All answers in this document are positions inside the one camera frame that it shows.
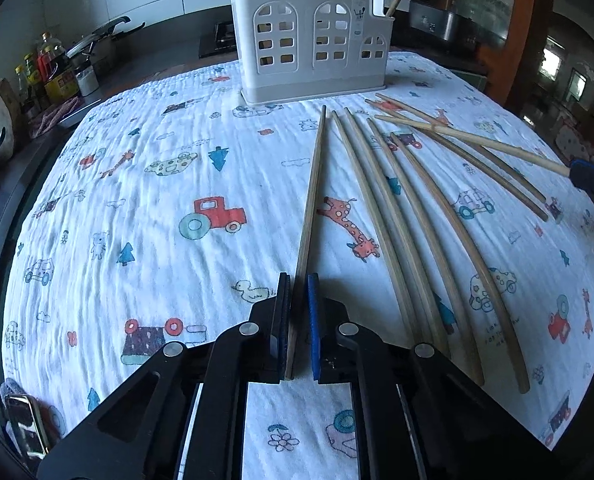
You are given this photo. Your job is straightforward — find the rice cooker with open lid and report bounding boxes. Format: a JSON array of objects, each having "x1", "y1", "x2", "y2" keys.
[{"x1": 408, "y1": 0, "x2": 482, "y2": 48}]

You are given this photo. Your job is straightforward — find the white plastic chopstick holder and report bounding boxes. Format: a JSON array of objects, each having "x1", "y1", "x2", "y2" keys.
[{"x1": 228, "y1": 0, "x2": 395, "y2": 107}]

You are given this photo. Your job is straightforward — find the large oil bottle yellow label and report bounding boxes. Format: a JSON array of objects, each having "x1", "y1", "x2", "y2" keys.
[{"x1": 37, "y1": 33, "x2": 81, "y2": 106}]

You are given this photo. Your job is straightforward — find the grey knit cloth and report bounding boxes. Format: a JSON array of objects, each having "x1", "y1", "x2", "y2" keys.
[{"x1": 0, "y1": 377, "x2": 28, "y2": 401}]

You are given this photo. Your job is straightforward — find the small white jar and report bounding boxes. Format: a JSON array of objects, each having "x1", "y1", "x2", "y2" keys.
[{"x1": 75, "y1": 66, "x2": 100, "y2": 97}]

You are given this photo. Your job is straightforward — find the dark sauce bottle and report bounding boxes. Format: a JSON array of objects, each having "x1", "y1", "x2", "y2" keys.
[{"x1": 23, "y1": 52, "x2": 48, "y2": 111}]

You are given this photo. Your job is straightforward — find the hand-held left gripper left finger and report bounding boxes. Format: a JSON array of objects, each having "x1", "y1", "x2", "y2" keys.
[{"x1": 37, "y1": 271, "x2": 294, "y2": 480}]

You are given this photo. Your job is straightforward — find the dark glossy object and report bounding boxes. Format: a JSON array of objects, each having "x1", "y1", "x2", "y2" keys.
[{"x1": 4, "y1": 394, "x2": 52, "y2": 461}]

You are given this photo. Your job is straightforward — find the pink rag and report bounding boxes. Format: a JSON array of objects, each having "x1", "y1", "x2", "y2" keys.
[{"x1": 29, "y1": 97, "x2": 85, "y2": 138}]

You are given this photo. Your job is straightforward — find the black gas stove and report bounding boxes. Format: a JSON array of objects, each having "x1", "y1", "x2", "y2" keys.
[{"x1": 198, "y1": 20, "x2": 238, "y2": 58}]

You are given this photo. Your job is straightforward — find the white printed cloth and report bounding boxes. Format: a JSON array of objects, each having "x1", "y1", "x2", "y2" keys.
[{"x1": 2, "y1": 52, "x2": 594, "y2": 480}]

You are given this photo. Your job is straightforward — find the pan with metal lid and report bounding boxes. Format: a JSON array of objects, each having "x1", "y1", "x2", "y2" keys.
[{"x1": 66, "y1": 16, "x2": 146, "y2": 68}]

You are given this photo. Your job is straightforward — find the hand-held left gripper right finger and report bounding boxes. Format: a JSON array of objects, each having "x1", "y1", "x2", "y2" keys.
[{"x1": 304, "y1": 272, "x2": 558, "y2": 480}]

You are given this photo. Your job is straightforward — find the wooden cabinet with glass door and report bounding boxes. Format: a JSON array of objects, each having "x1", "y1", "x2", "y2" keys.
[{"x1": 447, "y1": 0, "x2": 558, "y2": 116}]

